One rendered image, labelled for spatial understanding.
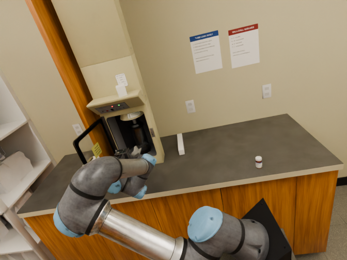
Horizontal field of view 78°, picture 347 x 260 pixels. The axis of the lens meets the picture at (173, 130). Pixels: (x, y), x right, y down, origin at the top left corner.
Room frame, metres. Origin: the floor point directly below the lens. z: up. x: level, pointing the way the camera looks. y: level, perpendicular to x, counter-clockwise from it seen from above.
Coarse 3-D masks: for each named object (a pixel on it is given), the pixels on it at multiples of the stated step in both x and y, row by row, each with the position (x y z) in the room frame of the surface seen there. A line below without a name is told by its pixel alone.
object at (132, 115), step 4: (132, 112) 1.35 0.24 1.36; (136, 112) 1.36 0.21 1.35; (140, 112) 1.37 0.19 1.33; (120, 116) 1.40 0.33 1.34; (124, 116) 1.36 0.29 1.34; (128, 116) 1.34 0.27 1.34; (132, 116) 1.34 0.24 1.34; (136, 116) 1.34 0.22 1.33; (124, 120) 1.35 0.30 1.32; (128, 120) 1.34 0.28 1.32
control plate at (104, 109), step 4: (116, 104) 1.23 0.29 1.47; (120, 104) 1.24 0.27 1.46; (124, 104) 1.24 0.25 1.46; (96, 108) 1.25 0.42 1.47; (100, 108) 1.26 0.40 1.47; (104, 108) 1.26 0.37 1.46; (108, 108) 1.27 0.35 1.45; (112, 108) 1.27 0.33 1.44; (120, 108) 1.28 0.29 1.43; (124, 108) 1.28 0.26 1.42; (100, 112) 1.30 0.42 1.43; (104, 112) 1.30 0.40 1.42
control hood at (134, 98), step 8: (112, 96) 1.29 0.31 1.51; (128, 96) 1.20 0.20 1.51; (136, 96) 1.19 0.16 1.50; (88, 104) 1.25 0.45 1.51; (96, 104) 1.22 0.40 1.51; (104, 104) 1.22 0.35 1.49; (112, 104) 1.23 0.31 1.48; (128, 104) 1.25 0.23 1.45; (136, 104) 1.26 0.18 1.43; (144, 104) 1.28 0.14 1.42; (96, 112) 1.29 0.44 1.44
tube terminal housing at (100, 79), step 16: (96, 64) 1.33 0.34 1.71; (112, 64) 1.32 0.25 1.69; (128, 64) 1.31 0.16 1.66; (96, 80) 1.34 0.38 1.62; (112, 80) 1.32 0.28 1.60; (128, 80) 1.31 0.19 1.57; (96, 96) 1.34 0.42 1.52; (144, 96) 1.32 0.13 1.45; (112, 112) 1.33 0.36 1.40; (128, 112) 1.32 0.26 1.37; (144, 112) 1.31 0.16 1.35; (160, 144) 1.36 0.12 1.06; (160, 160) 1.30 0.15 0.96
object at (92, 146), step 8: (96, 128) 1.24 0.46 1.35; (88, 136) 1.16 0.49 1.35; (96, 136) 1.22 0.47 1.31; (104, 136) 1.29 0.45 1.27; (80, 144) 1.08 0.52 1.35; (88, 144) 1.13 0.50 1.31; (96, 144) 1.19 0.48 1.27; (104, 144) 1.25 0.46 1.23; (88, 152) 1.10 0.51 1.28; (96, 152) 1.16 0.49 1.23; (104, 152) 1.22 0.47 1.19; (112, 152) 1.29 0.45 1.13; (88, 160) 1.08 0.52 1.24
